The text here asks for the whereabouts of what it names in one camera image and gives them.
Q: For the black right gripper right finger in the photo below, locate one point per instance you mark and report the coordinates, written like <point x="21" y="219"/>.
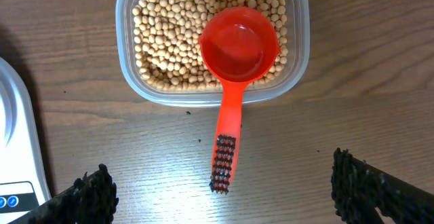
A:
<point x="364" y="194"/>

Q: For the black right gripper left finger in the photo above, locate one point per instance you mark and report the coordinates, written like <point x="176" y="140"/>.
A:
<point x="92" y="199"/>

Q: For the orange measuring scoop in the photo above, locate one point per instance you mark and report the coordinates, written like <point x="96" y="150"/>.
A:
<point x="238" y="45"/>

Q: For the white digital kitchen scale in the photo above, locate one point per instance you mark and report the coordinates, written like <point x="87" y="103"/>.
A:
<point x="23" y="182"/>

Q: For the clear plastic container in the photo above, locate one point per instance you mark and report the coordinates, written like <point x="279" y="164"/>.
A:
<point x="297" y="51"/>

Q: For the yellow soybeans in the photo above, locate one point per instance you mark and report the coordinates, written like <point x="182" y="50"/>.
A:
<point x="166" y="39"/>

